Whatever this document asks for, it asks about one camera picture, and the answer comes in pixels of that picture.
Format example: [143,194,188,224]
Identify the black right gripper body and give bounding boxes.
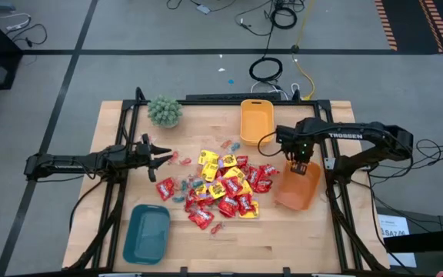
[281,136,313,166]

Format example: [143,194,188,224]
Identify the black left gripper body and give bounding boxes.
[125,133,159,183]

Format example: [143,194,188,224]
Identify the orange plastic bin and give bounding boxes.
[274,159,321,212]

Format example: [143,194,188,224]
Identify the teal plastic bin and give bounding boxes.
[122,203,172,265]

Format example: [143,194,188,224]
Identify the potted green succulent plant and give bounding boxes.
[147,95,183,129]

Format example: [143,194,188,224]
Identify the yellow plastic bin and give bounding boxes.
[239,98,275,147]

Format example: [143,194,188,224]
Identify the white paper sign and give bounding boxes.
[377,214,418,269]

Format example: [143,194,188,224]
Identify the black desk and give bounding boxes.
[375,207,443,277]

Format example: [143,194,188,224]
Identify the black coiled floor cable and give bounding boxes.
[248,56,284,82]
[270,6,298,30]

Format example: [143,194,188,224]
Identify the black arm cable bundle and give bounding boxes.
[359,138,443,232]

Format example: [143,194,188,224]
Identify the yellow floor cable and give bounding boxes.
[291,0,317,101]

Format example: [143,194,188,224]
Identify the thin black floor cable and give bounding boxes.
[5,23,48,48]

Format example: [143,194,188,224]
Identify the white floor cable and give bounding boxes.
[0,12,32,32]

